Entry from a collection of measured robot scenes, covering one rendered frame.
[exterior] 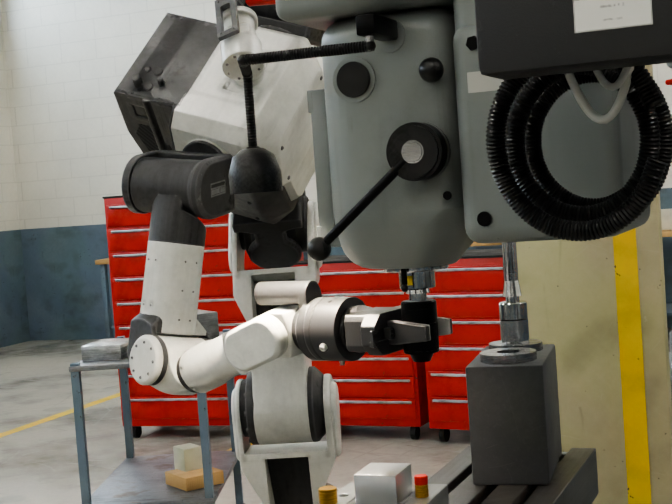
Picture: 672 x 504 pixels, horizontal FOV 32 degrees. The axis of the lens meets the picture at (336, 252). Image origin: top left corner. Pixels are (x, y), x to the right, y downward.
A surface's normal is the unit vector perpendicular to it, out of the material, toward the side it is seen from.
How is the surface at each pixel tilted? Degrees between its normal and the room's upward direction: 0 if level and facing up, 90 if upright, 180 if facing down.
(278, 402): 75
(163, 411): 90
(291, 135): 108
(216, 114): 51
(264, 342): 100
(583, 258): 90
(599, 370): 90
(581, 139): 90
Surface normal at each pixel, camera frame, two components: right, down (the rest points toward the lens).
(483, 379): -0.26, 0.07
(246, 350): -0.58, 0.26
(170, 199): -0.42, -0.07
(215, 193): 0.90, 0.08
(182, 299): 0.70, 0.06
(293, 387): -0.09, -0.20
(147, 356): -0.70, -0.10
